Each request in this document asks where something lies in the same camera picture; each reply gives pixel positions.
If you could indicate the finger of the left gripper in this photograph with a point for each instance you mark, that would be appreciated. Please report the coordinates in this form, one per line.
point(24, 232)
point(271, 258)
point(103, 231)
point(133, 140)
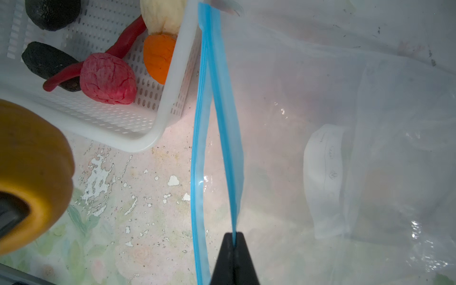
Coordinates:
point(13, 211)

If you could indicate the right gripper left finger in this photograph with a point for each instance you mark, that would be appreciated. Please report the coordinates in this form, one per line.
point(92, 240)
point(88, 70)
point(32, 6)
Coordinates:
point(223, 273)

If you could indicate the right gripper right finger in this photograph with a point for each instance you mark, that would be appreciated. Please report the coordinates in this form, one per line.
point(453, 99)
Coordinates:
point(243, 269)

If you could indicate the yellow toy lemon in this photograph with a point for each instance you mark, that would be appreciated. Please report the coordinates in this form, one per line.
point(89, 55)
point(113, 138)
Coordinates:
point(37, 166)

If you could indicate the clear zip bag blue zipper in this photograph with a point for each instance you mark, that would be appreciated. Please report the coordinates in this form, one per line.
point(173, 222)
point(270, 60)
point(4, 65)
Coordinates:
point(325, 132)

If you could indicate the white plastic perforated basket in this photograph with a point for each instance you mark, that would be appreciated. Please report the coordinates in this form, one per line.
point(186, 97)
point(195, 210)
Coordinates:
point(131, 128)

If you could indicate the black toy avocado lower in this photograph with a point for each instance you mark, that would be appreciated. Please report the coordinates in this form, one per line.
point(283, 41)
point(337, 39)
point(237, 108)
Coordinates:
point(44, 60)

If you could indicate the black toy avocado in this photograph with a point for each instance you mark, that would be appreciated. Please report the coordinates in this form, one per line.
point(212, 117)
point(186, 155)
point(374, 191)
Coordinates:
point(44, 60)
point(53, 15)

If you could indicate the pink toy fruit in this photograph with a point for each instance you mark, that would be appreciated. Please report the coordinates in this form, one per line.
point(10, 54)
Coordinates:
point(108, 79)

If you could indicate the red toy chili pepper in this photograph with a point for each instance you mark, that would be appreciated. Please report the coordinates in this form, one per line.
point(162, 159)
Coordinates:
point(121, 47)

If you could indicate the black toy avocado upper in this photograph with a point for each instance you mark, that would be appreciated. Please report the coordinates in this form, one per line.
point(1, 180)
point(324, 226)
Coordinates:
point(53, 15)

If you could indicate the orange toy tangerine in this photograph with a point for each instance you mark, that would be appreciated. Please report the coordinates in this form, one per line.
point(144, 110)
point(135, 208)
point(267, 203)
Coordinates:
point(158, 52)

